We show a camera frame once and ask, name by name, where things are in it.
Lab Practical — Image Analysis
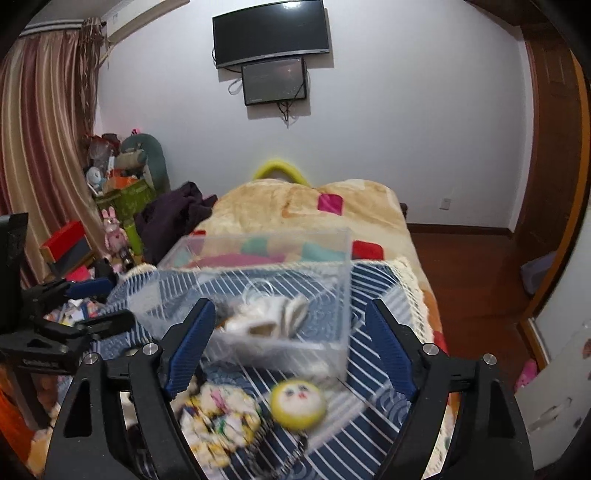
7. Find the floral yellow fabric scrunchie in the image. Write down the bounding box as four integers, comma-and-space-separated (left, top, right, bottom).
179, 382, 262, 470

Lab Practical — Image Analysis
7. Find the yellow plush ball keychain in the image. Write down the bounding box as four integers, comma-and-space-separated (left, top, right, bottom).
270, 379, 328, 433

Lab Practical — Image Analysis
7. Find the white cloth pouch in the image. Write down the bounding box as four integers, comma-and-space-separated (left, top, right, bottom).
221, 295, 310, 339

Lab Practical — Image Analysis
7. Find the clear plastic storage box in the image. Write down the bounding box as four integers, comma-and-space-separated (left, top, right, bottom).
122, 229, 353, 379

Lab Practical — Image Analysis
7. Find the red box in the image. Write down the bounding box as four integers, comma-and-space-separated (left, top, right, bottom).
39, 220, 86, 263

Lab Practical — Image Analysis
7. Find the white wardrobe door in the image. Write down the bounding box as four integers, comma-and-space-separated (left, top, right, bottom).
516, 212, 591, 470

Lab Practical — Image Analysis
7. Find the pink rabbit doll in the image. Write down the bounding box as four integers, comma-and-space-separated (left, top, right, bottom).
101, 206, 129, 257

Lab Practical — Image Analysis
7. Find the green cardboard box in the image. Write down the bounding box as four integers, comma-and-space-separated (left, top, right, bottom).
94, 179, 156, 222

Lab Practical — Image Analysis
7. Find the dark purple clothing pile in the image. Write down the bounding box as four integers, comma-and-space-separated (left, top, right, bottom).
134, 181, 217, 265

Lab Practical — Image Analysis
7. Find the blue white patterned blanket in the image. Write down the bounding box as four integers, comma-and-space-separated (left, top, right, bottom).
93, 258, 434, 479

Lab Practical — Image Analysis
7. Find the green dinosaur plush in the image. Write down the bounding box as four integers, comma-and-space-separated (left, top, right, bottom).
114, 133, 169, 194

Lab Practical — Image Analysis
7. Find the beige fleece blanket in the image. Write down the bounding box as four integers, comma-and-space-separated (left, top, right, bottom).
191, 178, 412, 269

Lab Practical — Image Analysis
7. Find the striped pink curtain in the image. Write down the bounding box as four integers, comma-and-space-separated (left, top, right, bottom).
1, 18, 104, 286

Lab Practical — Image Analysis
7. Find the yellow plush headboard item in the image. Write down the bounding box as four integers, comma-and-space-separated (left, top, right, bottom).
252, 159, 310, 186

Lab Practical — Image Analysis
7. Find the white air conditioner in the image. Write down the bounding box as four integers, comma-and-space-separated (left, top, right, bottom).
102, 0, 189, 45

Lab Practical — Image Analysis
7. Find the brown wooden door frame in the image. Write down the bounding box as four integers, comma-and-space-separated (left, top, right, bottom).
516, 25, 590, 317

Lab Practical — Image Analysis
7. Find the small black wall screen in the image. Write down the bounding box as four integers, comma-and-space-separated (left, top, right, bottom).
242, 57, 308, 106

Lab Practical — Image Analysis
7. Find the wall mounted black television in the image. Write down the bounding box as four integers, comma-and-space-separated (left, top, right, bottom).
212, 1, 331, 68

